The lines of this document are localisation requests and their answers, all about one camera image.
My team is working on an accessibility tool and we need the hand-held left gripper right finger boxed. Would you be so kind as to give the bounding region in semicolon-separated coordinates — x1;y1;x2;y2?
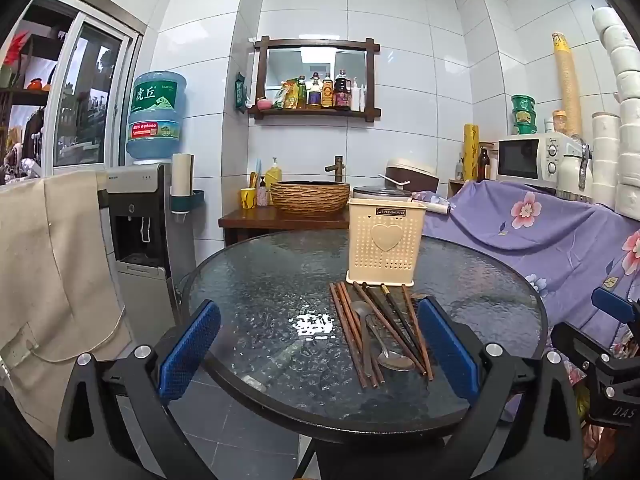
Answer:
417;296;586;480

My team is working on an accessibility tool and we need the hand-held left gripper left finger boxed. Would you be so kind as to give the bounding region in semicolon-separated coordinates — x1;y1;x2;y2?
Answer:
54;299;222;480

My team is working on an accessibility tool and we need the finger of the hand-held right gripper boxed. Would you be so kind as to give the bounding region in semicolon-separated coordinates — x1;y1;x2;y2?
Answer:
550;322;613;368
591;287;640;328

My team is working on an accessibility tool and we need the brown wooden chopstick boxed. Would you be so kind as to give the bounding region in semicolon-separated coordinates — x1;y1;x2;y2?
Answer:
335;282;377;388
401;284;434;381
341;281;385;385
353;281;427;375
329;283;367;390

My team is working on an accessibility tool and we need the cream plastic utensil holder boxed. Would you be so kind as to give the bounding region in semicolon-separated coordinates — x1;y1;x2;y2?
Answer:
346;198;428;288

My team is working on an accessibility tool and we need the purple floral cloth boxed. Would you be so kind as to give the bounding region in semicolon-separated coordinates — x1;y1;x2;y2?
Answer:
412;180;640;411

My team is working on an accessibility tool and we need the grey water dispenser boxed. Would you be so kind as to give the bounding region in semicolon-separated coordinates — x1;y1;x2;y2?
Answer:
97;162;198;331

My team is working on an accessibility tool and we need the white thermos kettle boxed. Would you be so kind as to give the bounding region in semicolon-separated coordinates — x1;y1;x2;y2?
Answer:
555;135;596;203

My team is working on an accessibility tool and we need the wooden sink cabinet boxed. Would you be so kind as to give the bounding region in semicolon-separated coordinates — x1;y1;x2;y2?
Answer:
218;205;351;248

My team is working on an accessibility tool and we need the stack of white paper cups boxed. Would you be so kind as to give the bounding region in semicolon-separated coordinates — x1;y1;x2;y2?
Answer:
591;112;621;209

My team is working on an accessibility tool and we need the beige cloth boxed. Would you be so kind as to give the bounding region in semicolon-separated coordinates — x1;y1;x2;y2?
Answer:
0;170;133;436

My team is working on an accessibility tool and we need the white microwave oven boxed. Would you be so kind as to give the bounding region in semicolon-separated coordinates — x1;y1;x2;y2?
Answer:
495;132;581;191

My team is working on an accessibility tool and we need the white rice cooker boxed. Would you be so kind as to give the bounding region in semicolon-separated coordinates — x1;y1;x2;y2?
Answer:
352;158;441;207

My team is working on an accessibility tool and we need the yellow soap pump bottle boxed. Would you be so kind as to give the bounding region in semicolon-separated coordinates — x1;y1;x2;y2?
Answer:
265;156;282;206

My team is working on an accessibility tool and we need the woven pattern wash basin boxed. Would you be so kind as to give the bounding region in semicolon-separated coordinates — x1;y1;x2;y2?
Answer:
270;180;351;218

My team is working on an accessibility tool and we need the yellow wrap roll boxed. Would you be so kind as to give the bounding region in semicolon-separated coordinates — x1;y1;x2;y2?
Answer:
463;123;480;182

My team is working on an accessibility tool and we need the stack of green bowls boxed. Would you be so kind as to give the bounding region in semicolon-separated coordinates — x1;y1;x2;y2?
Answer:
511;94;537;136

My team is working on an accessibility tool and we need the blue water jug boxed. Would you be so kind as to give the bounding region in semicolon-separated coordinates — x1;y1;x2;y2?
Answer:
126;71;187;165

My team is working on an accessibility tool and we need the dark soy sauce bottle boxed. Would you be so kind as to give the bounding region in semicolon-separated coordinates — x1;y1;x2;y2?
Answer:
333;70;351;111

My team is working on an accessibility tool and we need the sliding window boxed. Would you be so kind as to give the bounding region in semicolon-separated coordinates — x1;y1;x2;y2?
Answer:
42;10;144;170

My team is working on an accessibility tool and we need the dark wooden display shelf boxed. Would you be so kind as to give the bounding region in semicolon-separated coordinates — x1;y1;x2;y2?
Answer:
0;5;76;183

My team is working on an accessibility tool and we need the wooden framed wall shelf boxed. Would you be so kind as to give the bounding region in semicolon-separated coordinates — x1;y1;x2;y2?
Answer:
248;36;382;121

